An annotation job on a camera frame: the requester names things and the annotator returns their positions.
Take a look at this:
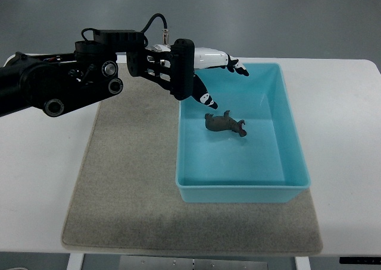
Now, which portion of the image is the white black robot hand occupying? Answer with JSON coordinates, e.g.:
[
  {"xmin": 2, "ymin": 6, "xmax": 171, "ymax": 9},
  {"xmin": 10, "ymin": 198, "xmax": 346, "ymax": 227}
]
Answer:
[{"xmin": 170, "ymin": 38, "xmax": 250, "ymax": 110}]

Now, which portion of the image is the brown toy hippo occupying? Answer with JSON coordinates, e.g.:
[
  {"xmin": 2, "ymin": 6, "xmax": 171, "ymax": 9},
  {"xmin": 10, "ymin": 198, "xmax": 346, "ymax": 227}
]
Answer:
[{"xmin": 204, "ymin": 110, "xmax": 247, "ymax": 137}]

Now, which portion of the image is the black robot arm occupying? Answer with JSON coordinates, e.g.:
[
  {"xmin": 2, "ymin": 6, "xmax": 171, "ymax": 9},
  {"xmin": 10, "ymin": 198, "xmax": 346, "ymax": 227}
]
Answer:
[{"xmin": 1, "ymin": 13, "xmax": 168, "ymax": 117}]

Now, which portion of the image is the blue plastic box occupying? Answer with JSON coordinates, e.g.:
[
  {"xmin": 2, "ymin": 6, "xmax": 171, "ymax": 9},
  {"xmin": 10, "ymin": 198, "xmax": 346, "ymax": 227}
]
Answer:
[{"xmin": 176, "ymin": 63, "xmax": 311, "ymax": 203}]

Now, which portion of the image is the grey felt mat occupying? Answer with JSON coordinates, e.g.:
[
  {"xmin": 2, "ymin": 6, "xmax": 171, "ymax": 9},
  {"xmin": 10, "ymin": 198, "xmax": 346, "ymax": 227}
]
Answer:
[{"xmin": 61, "ymin": 70, "xmax": 323, "ymax": 256}]

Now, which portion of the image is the black table control panel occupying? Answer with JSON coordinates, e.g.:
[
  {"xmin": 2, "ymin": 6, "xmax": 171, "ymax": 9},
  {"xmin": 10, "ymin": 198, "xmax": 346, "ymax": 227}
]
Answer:
[{"xmin": 339, "ymin": 256, "xmax": 381, "ymax": 265}]

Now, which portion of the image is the grey table base plate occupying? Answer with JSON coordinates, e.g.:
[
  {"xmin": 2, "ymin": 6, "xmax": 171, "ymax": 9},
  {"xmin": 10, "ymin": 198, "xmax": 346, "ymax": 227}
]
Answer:
[{"xmin": 118, "ymin": 256, "xmax": 268, "ymax": 270}]

